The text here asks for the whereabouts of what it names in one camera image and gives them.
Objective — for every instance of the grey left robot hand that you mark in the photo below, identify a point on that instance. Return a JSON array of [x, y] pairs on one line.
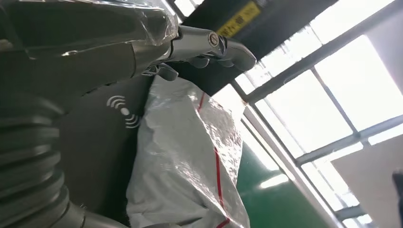
[[78, 47]]

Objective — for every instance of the white plastic package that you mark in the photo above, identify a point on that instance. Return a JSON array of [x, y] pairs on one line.
[[179, 157]]

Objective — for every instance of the metal window frame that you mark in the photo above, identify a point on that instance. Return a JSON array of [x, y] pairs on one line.
[[327, 50]]

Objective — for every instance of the yellow warning label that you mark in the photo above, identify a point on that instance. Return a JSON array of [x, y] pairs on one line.
[[239, 19]]

